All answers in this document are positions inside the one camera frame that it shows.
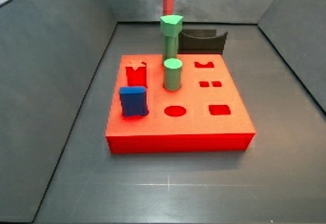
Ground red shape sorter board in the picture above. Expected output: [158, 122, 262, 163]
[106, 54, 257, 153]

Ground blue block peg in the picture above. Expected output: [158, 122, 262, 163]
[119, 86, 150, 116]

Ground red star peg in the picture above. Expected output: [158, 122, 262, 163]
[124, 62, 147, 87]

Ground green cylinder peg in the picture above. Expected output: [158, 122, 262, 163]
[163, 58, 182, 92]

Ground black curved peg holder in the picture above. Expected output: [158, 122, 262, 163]
[178, 29, 228, 54]

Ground tall green pentagon peg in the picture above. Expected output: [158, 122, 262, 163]
[160, 14, 183, 59]

